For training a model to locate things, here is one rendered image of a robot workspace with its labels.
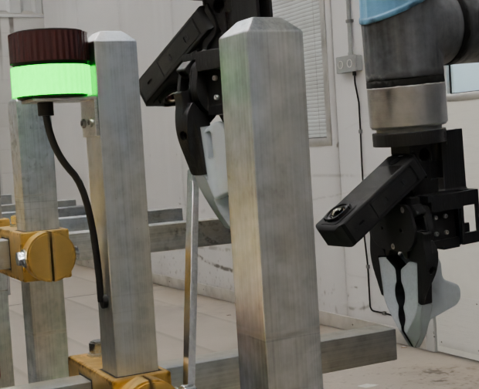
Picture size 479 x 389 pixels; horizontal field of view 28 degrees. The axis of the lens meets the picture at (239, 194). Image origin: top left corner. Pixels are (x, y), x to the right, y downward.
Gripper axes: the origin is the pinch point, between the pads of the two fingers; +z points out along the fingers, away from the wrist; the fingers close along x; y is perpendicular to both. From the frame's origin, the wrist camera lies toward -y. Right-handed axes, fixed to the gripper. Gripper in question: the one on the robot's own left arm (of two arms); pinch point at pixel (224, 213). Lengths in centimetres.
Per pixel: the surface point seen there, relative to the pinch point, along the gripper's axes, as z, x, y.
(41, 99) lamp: -10.3, -17.4, -1.0
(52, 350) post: 13.4, -3.1, -22.8
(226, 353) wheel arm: 12.5, 0.0, -1.1
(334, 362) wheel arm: 14.7, 9.1, 3.8
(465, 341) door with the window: 89, 324, -168
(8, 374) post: 20, 6, -46
